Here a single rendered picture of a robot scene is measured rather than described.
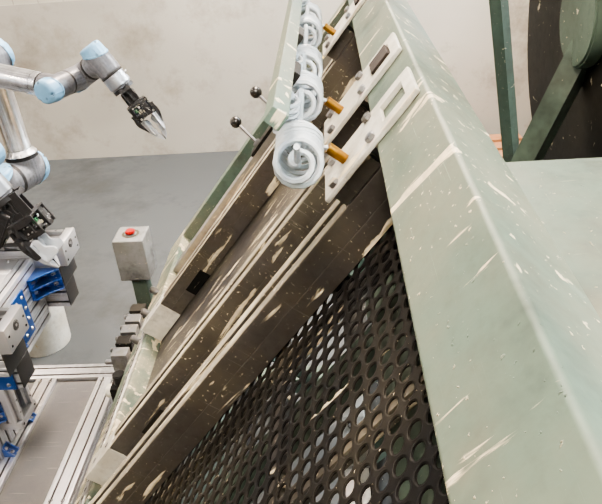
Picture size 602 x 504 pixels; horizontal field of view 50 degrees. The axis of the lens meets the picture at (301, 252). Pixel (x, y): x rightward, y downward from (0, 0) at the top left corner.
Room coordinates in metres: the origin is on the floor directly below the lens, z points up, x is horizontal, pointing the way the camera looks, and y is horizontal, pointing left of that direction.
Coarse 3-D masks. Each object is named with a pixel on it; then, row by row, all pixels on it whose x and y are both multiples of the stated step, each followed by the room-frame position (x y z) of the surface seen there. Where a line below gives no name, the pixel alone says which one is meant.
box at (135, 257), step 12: (120, 228) 2.26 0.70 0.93; (144, 228) 2.25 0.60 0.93; (120, 240) 2.16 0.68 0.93; (132, 240) 2.16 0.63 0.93; (144, 240) 2.18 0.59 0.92; (120, 252) 2.15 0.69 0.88; (132, 252) 2.15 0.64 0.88; (144, 252) 2.15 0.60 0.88; (120, 264) 2.16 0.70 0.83; (132, 264) 2.15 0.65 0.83; (144, 264) 2.15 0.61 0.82; (156, 264) 2.25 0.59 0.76; (120, 276) 2.16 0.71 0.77; (132, 276) 2.15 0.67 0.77; (144, 276) 2.15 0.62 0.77
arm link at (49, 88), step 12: (0, 72) 2.03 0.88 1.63; (12, 72) 2.01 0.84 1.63; (24, 72) 2.00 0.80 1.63; (36, 72) 2.00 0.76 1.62; (60, 72) 2.01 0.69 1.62; (0, 84) 2.02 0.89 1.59; (12, 84) 2.00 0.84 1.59; (24, 84) 1.98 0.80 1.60; (36, 84) 1.94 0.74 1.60; (48, 84) 1.92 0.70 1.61; (60, 84) 1.95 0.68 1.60; (72, 84) 1.99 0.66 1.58; (36, 96) 1.94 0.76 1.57; (48, 96) 1.92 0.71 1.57; (60, 96) 1.94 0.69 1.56
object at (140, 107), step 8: (128, 88) 2.01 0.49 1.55; (128, 96) 2.02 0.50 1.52; (136, 96) 2.03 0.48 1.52; (144, 96) 2.01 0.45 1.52; (136, 104) 2.00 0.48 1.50; (144, 104) 2.01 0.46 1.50; (136, 112) 2.00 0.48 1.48; (144, 112) 2.02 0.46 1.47; (152, 112) 2.01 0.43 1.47; (136, 120) 1.99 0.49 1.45
